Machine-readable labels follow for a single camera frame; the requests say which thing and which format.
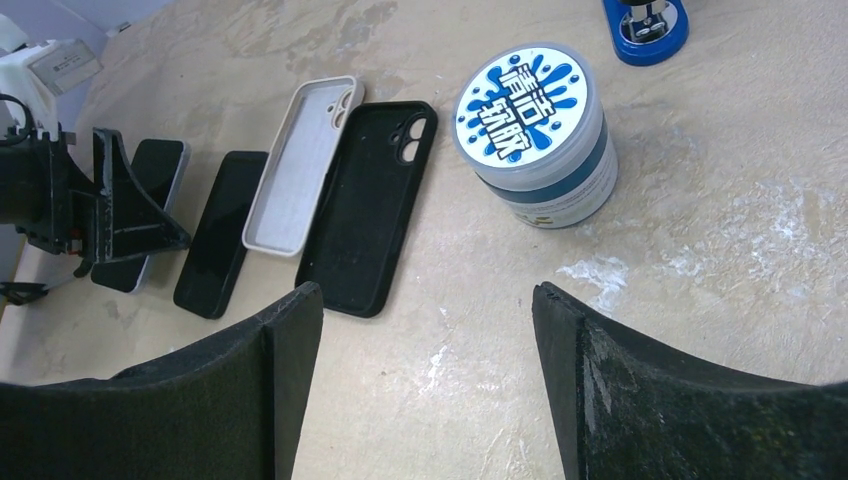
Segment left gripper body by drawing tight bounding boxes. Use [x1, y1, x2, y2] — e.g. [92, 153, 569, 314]
[1, 128, 93, 265]

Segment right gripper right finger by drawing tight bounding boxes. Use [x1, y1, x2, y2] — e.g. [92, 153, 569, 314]
[532, 282, 847, 479]

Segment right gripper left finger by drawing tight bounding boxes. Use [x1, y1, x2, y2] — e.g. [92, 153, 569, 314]
[1, 282, 323, 479]

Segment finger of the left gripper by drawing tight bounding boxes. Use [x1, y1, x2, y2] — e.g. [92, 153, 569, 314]
[66, 128, 191, 264]

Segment black smartphone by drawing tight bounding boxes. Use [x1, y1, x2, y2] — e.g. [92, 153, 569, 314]
[173, 151, 268, 320]

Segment black phone case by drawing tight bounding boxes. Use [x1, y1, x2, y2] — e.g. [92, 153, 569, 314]
[295, 101, 438, 318]

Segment white phone case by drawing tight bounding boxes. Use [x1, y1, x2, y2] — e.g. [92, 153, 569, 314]
[242, 76, 365, 257]

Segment metal whiteboard stand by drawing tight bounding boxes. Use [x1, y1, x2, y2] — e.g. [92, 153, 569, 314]
[1, 262, 93, 306]

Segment blue white jar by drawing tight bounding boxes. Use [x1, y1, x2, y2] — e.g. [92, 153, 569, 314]
[452, 43, 619, 229]

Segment blue stapler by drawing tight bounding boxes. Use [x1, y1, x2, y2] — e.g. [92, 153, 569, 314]
[602, 0, 689, 67]

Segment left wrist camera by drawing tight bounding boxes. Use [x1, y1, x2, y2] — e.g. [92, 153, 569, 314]
[1, 16, 102, 139]

